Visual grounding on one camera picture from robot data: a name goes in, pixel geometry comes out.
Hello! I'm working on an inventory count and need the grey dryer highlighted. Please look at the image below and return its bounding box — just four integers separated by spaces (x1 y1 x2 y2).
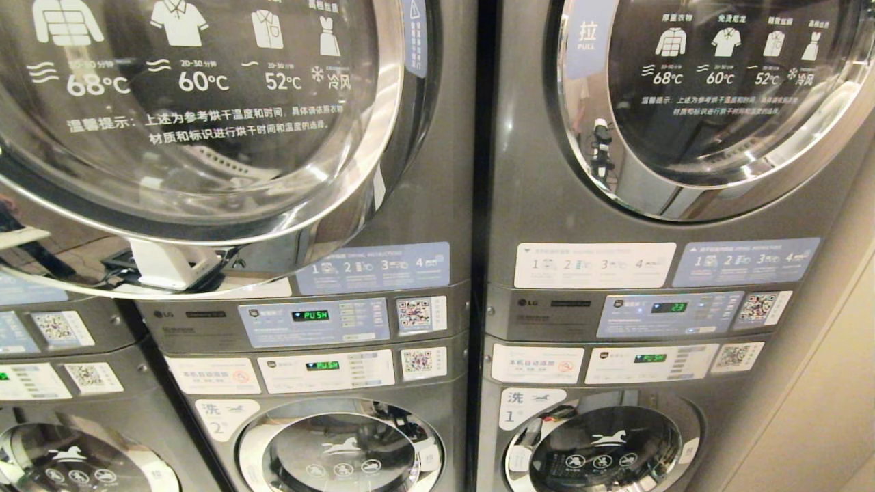
135 0 479 357
479 0 875 344
0 270 148 361

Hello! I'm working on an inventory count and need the round dryer door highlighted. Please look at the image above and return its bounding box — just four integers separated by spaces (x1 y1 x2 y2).
543 0 875 225
0 0 444 301

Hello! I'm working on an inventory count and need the blue instruction sticker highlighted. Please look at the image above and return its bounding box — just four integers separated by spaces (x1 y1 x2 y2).
295 241 452 297
672 237 822 288

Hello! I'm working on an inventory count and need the square code sticker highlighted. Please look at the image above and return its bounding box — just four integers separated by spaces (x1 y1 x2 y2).
64 361 124 396
400 346 448 382
30 310 96 349
396 295 448 335
710 342 766 375
732 290 794 331

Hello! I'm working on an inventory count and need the white warning sticker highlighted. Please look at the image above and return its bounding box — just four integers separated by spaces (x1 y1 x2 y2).
165 357 263 396
490 343 586 385

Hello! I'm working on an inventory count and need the white instruction sticker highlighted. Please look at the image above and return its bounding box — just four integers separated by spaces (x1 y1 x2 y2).
513 243 677 290

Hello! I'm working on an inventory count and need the grey washing machine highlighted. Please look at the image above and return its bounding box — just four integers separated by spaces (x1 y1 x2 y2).
0 344 226 492
474 331 775 492
163 333 474 492

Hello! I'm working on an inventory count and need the blue control panel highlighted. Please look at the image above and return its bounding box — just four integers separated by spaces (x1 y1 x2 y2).
596 291 745 340
237 297 391 349

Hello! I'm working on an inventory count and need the white number sticker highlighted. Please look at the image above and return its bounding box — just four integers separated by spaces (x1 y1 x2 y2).
194 398 261 442
498 387 567 432

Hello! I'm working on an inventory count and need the white control panel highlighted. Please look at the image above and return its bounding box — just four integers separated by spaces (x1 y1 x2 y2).
0 362 73 402
257 349 396 395
584 343 719 385

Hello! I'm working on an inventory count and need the round washer door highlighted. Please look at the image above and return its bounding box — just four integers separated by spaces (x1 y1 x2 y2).
503 390 705 492
0 410 183 492
236 399 446 492

